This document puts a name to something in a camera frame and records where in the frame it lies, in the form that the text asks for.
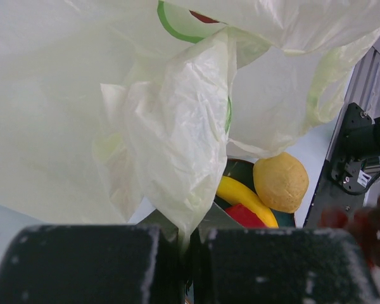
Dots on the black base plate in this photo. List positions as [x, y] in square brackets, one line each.
[351, 167]

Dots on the blue ceramic plate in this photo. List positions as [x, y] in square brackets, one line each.
[242, 171]

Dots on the red fake dragon fruit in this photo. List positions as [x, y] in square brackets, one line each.
[244, 217]

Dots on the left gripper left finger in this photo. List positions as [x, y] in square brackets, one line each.
[48, 263]

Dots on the yellow fake banana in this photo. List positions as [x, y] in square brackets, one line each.
[236, 193]

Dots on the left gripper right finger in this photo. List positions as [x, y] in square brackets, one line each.
[233, 264]

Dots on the yellow fake lemon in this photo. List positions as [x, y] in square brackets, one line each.
[280, 182]

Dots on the red fake grapes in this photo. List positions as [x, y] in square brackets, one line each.
[364, 227]

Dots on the yellow-green plastic bag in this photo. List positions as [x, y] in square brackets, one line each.
[104, 103]

